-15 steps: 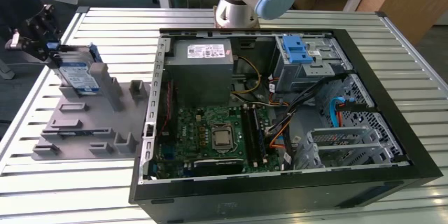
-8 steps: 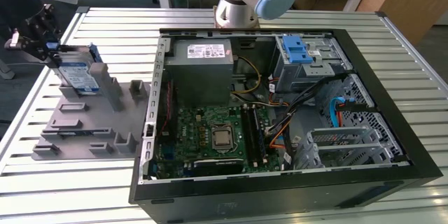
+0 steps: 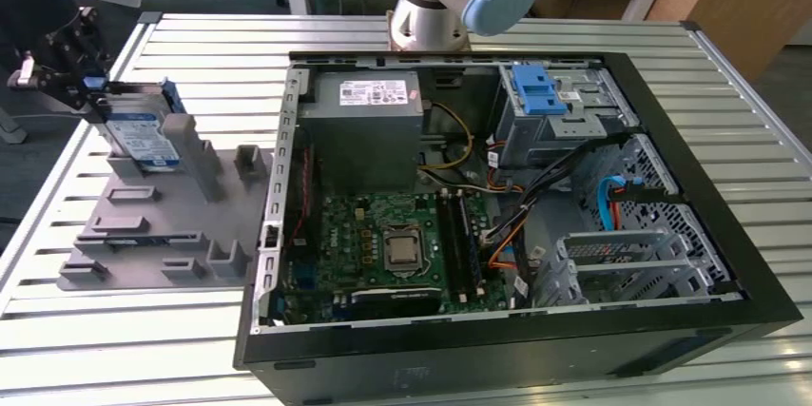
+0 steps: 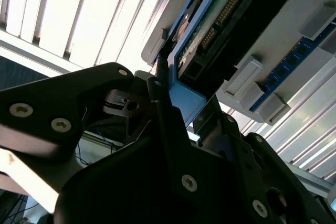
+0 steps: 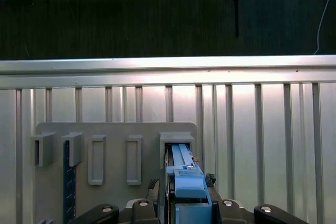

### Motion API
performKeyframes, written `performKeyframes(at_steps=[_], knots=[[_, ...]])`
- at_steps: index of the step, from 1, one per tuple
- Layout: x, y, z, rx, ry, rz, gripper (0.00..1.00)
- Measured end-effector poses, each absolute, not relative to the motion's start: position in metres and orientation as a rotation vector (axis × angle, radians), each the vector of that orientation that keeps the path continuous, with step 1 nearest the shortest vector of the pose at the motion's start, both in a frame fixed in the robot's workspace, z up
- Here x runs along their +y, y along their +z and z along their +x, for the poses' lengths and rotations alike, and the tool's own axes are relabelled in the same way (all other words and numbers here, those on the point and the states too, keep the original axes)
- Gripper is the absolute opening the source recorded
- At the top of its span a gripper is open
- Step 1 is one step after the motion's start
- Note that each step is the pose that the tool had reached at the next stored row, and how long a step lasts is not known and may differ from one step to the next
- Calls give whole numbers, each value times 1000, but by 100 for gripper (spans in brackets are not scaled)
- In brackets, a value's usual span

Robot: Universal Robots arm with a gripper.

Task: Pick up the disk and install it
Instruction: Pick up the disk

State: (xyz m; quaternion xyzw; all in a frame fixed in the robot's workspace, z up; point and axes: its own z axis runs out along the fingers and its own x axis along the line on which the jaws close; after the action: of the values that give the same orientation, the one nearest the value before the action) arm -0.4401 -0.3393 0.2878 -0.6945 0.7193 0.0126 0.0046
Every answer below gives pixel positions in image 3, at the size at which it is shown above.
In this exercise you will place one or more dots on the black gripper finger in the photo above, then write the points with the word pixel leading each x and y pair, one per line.
pixel 60 87
pixel 85 44

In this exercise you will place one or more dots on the hard disk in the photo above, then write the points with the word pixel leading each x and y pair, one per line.
pixel 138 137

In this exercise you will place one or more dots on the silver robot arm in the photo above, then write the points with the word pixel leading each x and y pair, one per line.
pixel 425 21

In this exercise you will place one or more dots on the white table leg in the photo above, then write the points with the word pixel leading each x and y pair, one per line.
pixel 12 130

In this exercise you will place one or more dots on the gray parts rack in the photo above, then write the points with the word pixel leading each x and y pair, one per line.
pixel 190 216

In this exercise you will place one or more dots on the spare RAM stick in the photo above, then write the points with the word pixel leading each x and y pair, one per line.
pixel 136 241

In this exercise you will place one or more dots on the gray power supply unit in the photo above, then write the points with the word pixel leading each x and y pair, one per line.
pixel 361 149

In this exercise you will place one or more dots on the green motherboard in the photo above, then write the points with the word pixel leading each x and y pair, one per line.
pixel 412 208

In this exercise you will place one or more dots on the black CPU socket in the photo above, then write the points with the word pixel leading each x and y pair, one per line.
pixel 405 227

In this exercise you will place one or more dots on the silver CPU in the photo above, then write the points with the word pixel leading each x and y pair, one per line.
pixel 402 251

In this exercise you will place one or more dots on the black graphics card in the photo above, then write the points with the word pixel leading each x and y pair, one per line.
pixel 393 303

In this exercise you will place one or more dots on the dark RAM stick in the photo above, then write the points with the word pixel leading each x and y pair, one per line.
pixel 452 244

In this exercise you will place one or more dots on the blue plastic drive latch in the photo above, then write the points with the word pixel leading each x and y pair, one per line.
pixel 536 92

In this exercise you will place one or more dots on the silver optical drive cage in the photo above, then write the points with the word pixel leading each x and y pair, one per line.
pixel 570 130

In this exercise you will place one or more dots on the black PC case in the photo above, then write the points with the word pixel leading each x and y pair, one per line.
pixel 444 353

